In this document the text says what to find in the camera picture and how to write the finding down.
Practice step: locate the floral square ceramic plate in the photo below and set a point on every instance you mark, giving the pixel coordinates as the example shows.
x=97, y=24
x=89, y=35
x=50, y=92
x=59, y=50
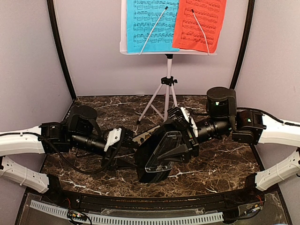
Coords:
x=139, y=139

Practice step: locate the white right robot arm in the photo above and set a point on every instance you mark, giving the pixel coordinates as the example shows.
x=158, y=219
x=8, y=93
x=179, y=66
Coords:
x=245, y=125

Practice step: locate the red sheet music paper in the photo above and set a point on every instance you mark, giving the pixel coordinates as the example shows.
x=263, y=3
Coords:
x=198, y=25

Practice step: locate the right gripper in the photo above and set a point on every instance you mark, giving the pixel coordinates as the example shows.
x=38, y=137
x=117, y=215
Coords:
x=189, y=136

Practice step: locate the black metronome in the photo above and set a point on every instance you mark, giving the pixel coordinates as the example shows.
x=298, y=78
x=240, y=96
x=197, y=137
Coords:
x=149, y=166

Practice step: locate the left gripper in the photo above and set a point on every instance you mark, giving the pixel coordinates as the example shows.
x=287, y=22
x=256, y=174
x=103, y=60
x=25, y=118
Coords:
x=113, y=147

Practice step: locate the grey slotted cable duct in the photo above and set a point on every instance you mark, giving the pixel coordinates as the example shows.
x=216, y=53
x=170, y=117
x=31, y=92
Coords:
x=125, y=217

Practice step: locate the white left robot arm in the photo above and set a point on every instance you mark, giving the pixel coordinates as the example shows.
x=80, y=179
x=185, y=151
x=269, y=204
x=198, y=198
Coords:
x=79, y=130

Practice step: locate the blue sheet music paper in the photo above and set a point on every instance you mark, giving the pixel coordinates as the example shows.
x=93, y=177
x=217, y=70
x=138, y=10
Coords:
x=151, y=25

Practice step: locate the white perforated music stand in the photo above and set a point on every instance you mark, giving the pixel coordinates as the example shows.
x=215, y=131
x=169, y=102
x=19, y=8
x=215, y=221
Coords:
x=168, y=80

